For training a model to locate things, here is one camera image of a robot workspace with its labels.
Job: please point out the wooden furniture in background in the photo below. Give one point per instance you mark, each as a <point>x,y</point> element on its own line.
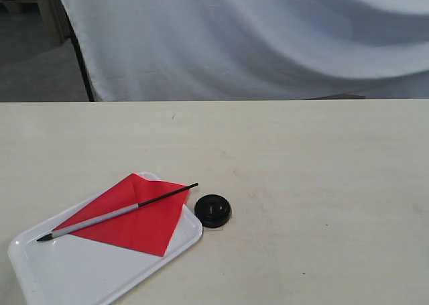
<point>54,17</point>

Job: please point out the black backdrop stand pole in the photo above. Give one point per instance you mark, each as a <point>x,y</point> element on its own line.
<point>81,63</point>

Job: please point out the white backdrop cloth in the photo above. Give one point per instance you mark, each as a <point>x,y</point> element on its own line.
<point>188,50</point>

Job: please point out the black round base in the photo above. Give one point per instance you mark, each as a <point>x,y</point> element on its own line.
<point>213,211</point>

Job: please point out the red flag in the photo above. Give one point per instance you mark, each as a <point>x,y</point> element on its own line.
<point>136,214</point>

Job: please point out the white plastic tray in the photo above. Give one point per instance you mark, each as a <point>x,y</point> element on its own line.
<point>74,270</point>

